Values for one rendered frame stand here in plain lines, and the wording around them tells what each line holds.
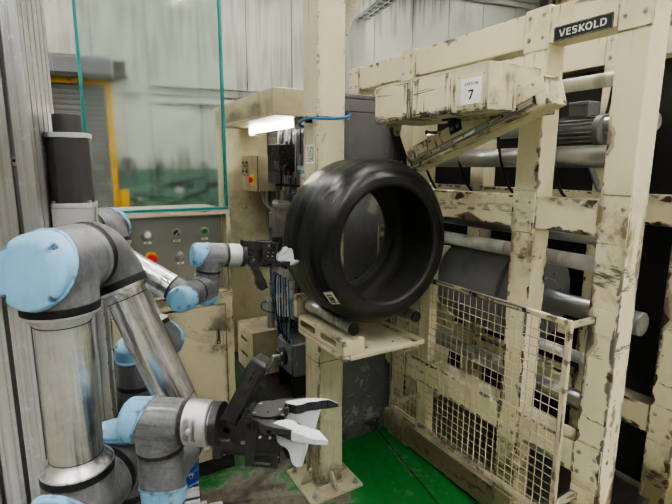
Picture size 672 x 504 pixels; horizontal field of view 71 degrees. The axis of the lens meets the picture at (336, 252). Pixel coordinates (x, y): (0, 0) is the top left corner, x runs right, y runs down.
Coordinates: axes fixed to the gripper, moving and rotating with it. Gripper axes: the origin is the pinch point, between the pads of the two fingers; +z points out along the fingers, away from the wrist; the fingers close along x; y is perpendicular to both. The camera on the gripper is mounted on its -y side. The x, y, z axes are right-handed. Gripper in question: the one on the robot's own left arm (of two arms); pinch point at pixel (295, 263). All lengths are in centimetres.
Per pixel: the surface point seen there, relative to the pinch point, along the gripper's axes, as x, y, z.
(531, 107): -43, 58, 56
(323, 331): 2.6, -26.0, 15.5
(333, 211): -12.0, 19.2, 5.8
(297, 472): 41, -109, 32
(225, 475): 58, -114, 3
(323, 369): 25, -51, 31
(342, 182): -9.6, 28.9, 9.5
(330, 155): 25, 40, 24
